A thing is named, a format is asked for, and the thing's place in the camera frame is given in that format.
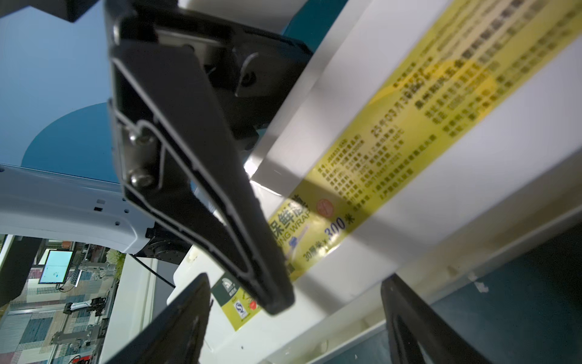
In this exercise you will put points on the white wrap dispenser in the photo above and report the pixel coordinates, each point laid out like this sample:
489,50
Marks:
428,139

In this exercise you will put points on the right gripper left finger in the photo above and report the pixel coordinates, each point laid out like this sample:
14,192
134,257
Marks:
177,334

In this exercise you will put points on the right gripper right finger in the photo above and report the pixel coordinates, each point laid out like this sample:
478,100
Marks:
417,333

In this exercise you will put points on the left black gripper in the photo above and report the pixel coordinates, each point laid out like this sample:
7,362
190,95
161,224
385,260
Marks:
188,90

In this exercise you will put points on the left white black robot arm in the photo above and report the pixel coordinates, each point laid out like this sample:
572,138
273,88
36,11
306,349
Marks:
42,204

